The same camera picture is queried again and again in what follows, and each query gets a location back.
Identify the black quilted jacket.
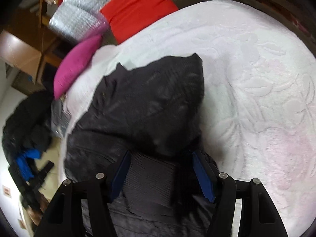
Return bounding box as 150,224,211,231
64,54,211,236

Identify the black clothes pile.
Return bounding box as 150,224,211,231
2,90,54,213

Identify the blue garment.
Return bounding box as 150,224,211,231
16,149,42,181

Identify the white embossed bed blanket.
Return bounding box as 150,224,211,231
66,0,315,236

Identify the grey garment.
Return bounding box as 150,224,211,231
51,100,71,139

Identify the magenta pillow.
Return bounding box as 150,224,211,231
54,34,102,100

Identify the wooden pillar cabinet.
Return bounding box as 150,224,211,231
1,8,62,83

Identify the wooden stair railing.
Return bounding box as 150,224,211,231
39,0,59,28

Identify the silver foil insulation board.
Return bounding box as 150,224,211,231
48,0,198,44

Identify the red pillow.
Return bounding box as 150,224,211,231
100,0,178,44

